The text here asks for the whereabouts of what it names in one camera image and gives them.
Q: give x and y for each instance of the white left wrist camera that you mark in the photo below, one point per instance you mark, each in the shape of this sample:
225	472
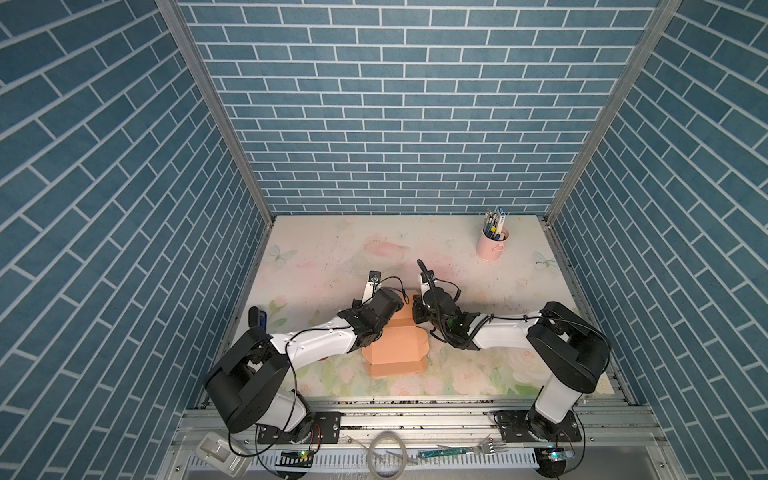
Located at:
372	285

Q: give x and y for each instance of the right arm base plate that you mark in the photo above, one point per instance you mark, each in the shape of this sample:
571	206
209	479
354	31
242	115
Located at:
518	426

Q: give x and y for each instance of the green handled fork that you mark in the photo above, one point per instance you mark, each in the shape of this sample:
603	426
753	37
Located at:
487	446

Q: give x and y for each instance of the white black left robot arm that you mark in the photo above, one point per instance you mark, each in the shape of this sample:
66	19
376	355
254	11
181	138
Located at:
245	385

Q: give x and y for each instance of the pink metal pen cup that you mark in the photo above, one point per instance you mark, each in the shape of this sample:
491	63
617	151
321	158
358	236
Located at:
491	250

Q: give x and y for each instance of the blue stapler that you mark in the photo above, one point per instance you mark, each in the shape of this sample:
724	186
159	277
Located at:
257	318

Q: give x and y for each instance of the aluminium left corner post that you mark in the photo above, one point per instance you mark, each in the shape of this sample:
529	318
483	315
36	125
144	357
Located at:
173	17

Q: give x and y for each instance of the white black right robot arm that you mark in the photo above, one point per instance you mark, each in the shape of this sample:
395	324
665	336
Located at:
575	352

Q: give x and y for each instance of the white plastic holder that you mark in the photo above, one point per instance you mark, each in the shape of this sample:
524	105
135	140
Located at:
225	453

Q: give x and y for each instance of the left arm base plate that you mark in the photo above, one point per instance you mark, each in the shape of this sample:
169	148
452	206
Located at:
320	427

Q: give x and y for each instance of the white labelled marker pen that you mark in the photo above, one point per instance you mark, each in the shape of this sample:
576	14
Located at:
499	223

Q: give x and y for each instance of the aluminium corner post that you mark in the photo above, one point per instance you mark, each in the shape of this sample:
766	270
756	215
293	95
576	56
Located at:
173	17
657	25

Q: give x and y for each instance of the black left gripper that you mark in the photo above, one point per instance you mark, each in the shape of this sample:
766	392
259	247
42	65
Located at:
357	307

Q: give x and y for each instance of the peach cardboard paper box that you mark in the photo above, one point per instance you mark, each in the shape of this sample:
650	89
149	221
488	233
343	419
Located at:
402	348

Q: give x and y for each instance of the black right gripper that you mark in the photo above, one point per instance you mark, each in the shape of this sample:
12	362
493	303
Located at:
417	307

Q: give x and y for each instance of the aluminium right corner post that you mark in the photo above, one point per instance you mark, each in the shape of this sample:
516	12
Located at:
657	25

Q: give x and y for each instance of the aluminium front rail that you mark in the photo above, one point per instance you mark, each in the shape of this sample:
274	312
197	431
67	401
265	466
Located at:
608	421

